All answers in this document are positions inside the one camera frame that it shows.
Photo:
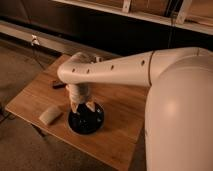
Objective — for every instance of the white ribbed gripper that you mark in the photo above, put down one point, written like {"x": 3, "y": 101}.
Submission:
{"x": 79, "y": 94}

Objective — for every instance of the wooden table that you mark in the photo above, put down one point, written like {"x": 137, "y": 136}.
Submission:
{"x": 114, "y": 143}

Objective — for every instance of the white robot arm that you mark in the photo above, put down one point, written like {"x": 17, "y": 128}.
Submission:
{"x": 179, "y": 106}

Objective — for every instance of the white wall plug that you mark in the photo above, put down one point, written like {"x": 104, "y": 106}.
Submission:
{"x": 35, "y": 40}

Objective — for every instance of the white shelf frame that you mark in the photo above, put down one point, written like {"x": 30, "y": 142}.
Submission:
{"x": 193, "y": 15}

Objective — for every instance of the small black object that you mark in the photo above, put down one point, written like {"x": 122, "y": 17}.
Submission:
{"x": 57, "y": 85}

